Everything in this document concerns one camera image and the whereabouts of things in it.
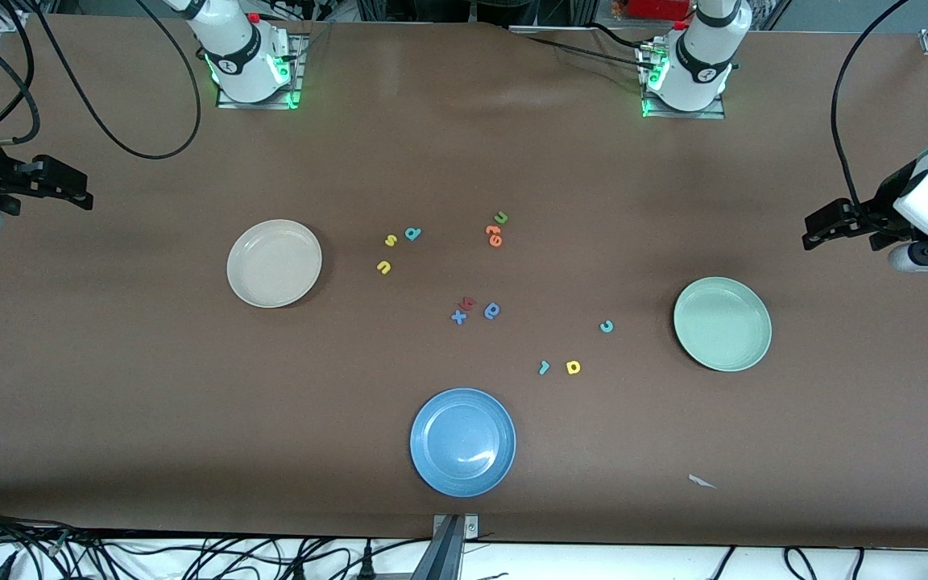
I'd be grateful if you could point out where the pale green plate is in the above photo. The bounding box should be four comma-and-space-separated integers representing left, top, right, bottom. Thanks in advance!
673, 276, 773, 373

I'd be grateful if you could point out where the beige brown plate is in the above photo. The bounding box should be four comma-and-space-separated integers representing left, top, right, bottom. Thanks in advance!
226, 219, 324, 309

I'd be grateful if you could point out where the red box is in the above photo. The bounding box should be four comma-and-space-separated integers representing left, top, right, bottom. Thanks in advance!
628, 0, 696, 22

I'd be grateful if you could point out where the blue plate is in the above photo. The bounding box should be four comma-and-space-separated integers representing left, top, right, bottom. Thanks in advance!
409, 387, 517, 498

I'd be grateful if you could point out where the black cable with brass plug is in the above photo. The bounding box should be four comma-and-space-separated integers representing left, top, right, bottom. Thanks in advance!
0, 0, 42, 147

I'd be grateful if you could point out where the long looping black cable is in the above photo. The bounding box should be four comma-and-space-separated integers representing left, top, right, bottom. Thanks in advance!
29, 0, 203, 160

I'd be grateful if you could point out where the black curved arm cable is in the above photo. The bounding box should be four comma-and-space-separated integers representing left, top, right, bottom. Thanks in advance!
830, 0, 912, 214

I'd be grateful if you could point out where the thin black cable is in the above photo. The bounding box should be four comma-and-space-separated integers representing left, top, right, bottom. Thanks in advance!
512, 32, 648, 68
581, 22, 652, 51

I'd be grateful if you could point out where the small metal bracket plate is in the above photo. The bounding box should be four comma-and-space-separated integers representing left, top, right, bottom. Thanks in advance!
432, 513, 480, 539

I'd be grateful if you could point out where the grey aluminium post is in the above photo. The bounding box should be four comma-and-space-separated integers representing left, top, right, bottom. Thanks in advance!
412, 516, 465, 580

